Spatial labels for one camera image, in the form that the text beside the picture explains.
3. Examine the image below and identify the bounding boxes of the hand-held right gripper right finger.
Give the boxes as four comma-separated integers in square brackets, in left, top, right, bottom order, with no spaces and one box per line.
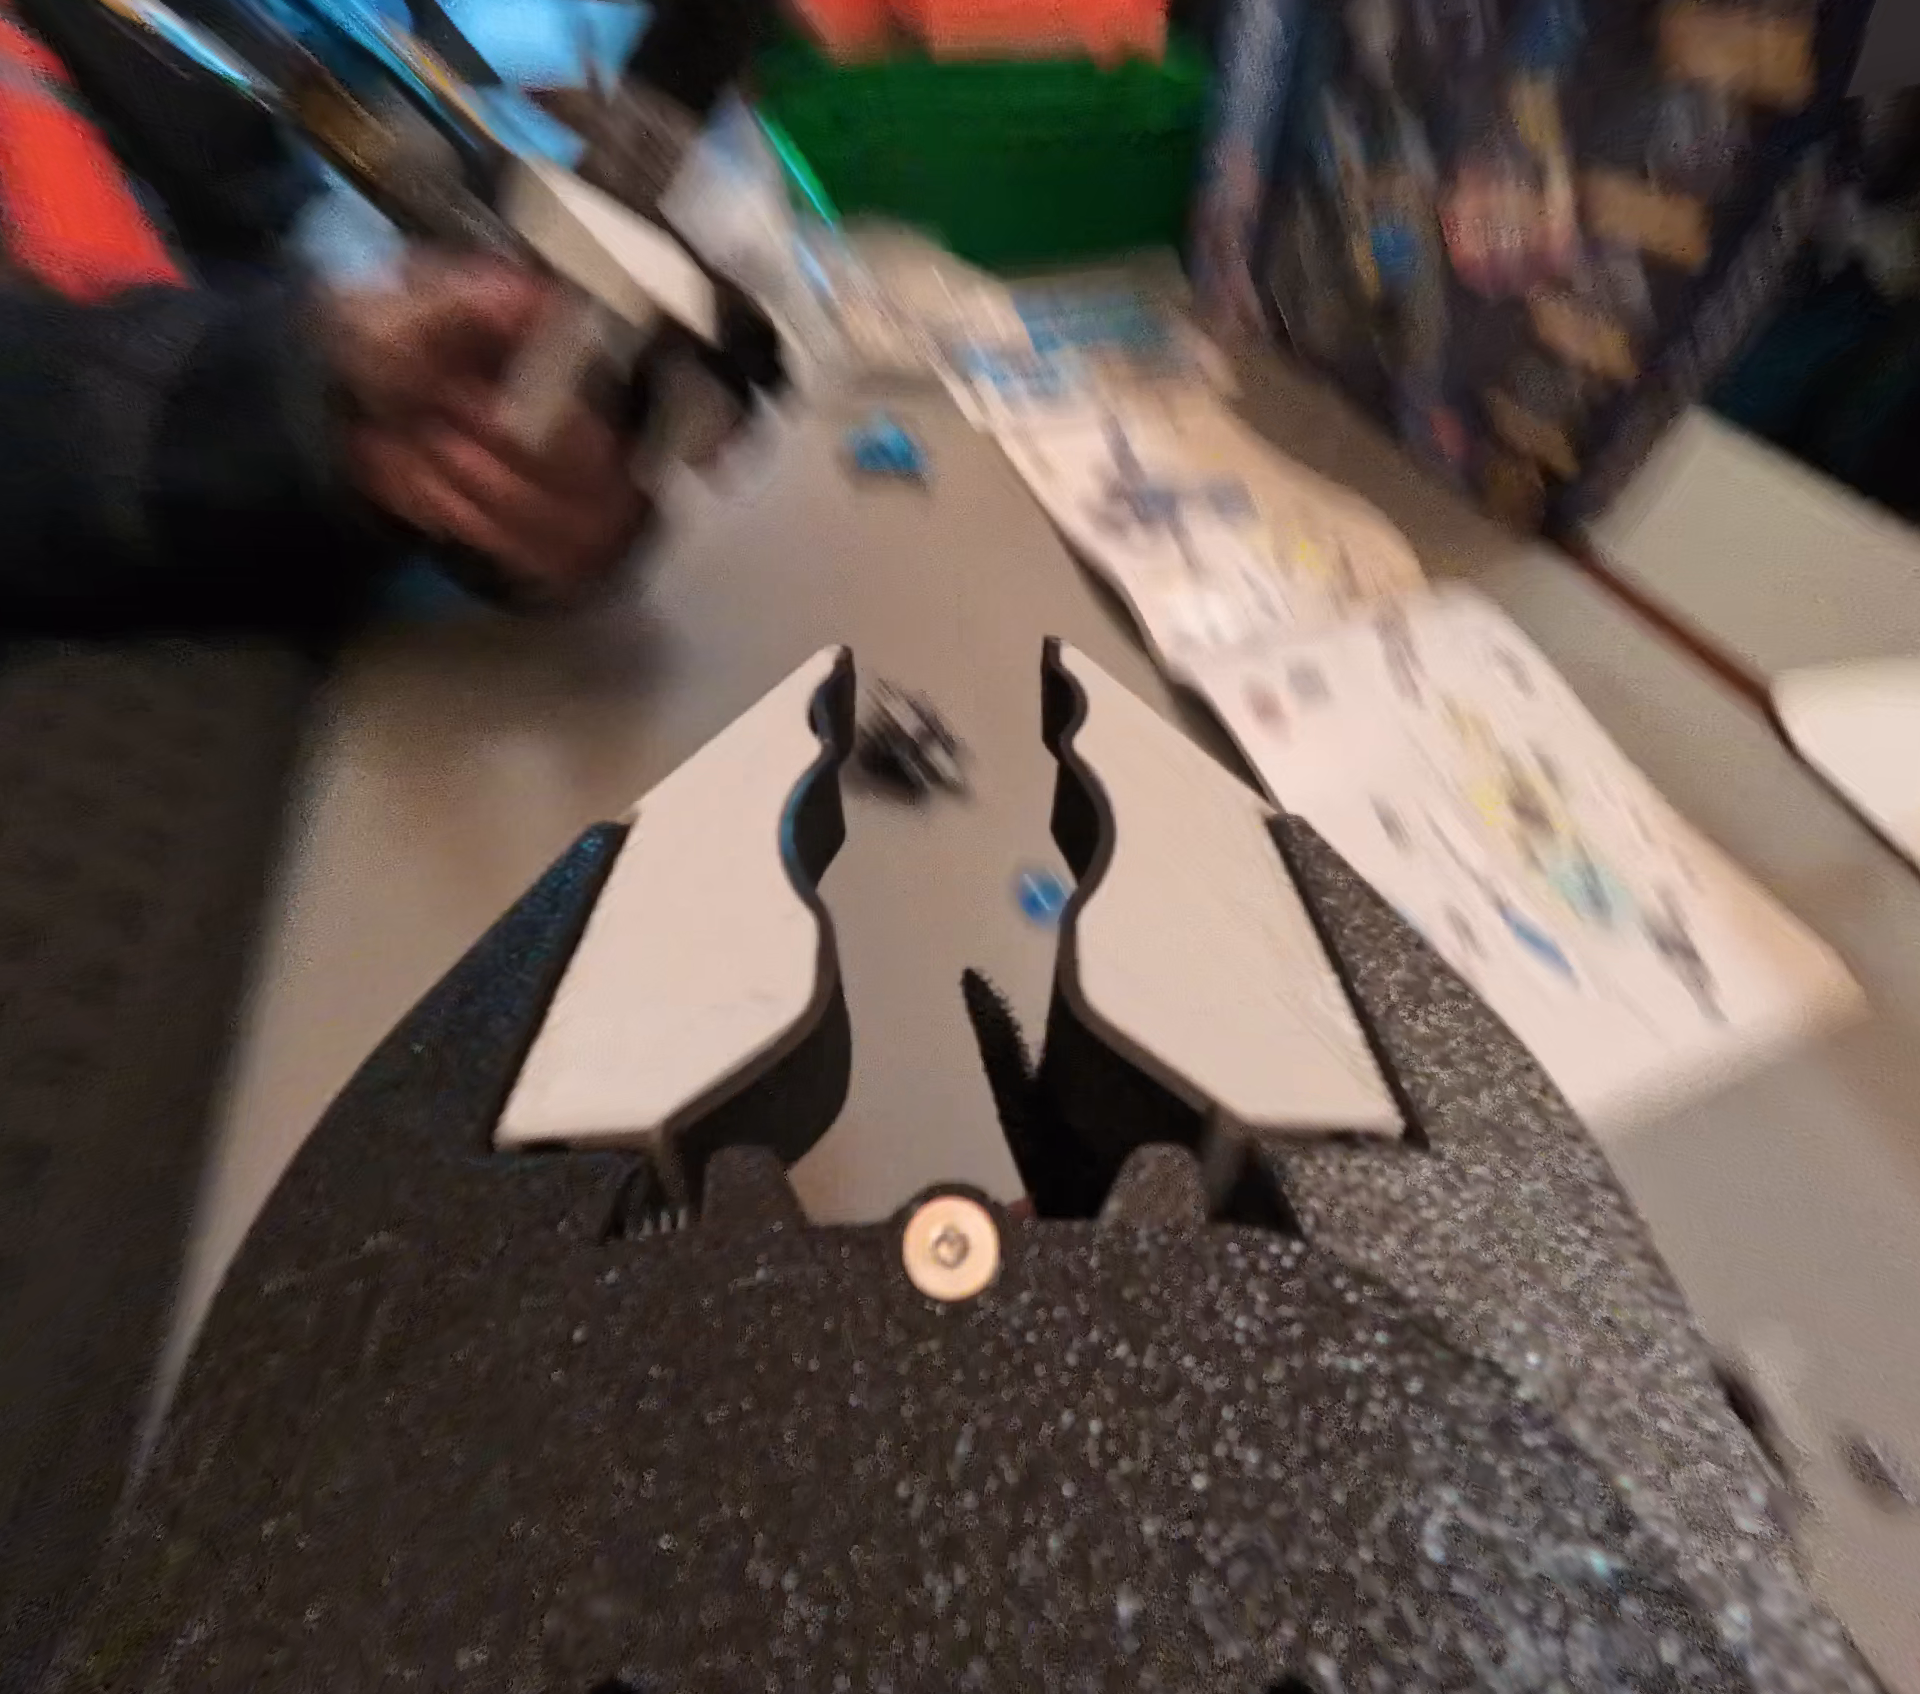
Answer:
[1034,634,1409,1148]

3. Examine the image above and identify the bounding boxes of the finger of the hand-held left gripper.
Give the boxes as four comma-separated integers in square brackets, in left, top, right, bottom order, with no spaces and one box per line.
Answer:
[496,166,790,399]

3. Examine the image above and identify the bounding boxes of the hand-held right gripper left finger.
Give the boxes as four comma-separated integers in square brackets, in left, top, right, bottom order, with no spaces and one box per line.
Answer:
[495,648,858,1178]

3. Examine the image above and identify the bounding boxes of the grey gear brick assembly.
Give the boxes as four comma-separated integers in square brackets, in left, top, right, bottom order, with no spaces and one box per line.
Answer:
[849,679,980,812]

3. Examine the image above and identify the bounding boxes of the person's left forearm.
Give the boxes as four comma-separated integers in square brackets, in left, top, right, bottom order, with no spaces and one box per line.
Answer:
[0,275,390,651]

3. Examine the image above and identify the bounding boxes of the white desk lamp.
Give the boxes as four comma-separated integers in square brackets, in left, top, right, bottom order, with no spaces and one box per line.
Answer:
[1771,655,1920,871]

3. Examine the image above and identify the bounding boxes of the person's left hand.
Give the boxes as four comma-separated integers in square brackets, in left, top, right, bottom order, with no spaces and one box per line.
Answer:
[324,268,654,613]

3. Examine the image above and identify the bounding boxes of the instruction booklet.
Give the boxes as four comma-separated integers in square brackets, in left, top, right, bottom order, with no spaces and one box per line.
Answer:
[990,373,1869,1108]

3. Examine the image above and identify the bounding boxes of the black blue brick assembly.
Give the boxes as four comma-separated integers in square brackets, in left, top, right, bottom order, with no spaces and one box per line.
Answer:
[836,416,932,488]

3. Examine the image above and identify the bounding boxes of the green plastic bin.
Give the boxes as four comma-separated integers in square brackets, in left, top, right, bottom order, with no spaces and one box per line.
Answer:
[759,31,1206,273]

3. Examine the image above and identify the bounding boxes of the blue sticker sheet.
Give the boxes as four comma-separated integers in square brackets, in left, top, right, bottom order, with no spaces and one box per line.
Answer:
[932,275,1236,429]

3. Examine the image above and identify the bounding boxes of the robot kit box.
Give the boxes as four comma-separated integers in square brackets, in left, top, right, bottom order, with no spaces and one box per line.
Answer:
[1203,0,1908,540]

